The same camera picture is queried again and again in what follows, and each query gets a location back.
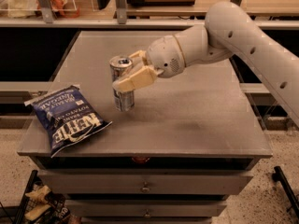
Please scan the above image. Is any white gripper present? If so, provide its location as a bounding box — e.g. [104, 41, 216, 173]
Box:
[112, 35, 185, 93]

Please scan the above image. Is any silver redbull can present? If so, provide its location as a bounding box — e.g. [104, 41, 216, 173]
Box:
[109, 55, 135, 112]

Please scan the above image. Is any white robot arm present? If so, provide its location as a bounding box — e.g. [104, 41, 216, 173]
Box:
[112, 2, 299, 125]

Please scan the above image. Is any blue kettle chip bag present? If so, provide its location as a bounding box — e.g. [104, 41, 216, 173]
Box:
[24, 85, 112, 158]

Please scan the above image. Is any grey drawer cabinet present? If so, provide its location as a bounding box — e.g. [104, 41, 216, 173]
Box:
[18, 31, 272, 224]

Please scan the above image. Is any upper drawer knob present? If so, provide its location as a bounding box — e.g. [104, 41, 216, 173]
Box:
[140, 182, 150, 193]

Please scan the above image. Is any drawer knob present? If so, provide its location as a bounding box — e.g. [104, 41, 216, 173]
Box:
[140, 182, 150, 193]
[143, 210, 151, 218]

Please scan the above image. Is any clear plastic bin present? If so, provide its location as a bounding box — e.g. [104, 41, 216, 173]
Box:
[0, 0, 79, 18]

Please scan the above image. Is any lower drawer knob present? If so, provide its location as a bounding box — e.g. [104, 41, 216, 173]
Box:
[143, 210, 151, 218]

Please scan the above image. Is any black metal stand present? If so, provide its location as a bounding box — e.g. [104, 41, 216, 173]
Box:
[272, 166, 299, 218]

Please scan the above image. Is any grey shelf rail frame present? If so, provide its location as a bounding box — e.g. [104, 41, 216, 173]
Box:
[0, 0, 299, 30]

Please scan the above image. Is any black wire basket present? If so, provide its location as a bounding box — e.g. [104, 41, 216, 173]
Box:
[0, 170, 70, 224]

